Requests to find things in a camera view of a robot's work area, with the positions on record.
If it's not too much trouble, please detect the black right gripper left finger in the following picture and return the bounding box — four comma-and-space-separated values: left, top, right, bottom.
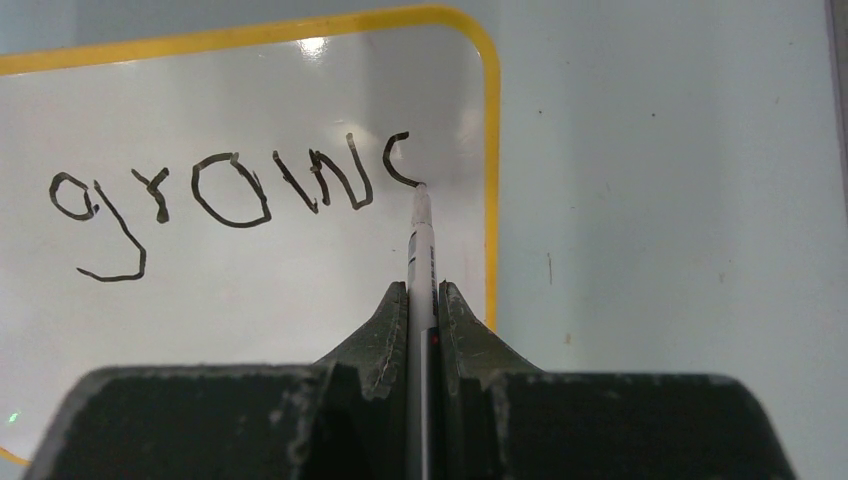
26, 282, 408, 479

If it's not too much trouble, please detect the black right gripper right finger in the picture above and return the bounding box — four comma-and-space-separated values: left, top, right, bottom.
438, 281, 795, 479

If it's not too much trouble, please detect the white whiteboard marker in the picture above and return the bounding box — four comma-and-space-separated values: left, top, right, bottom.
407, 183, 438, 479

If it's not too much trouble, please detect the yellow framed whiteboard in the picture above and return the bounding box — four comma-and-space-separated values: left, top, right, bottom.
1, 5, 500, 465

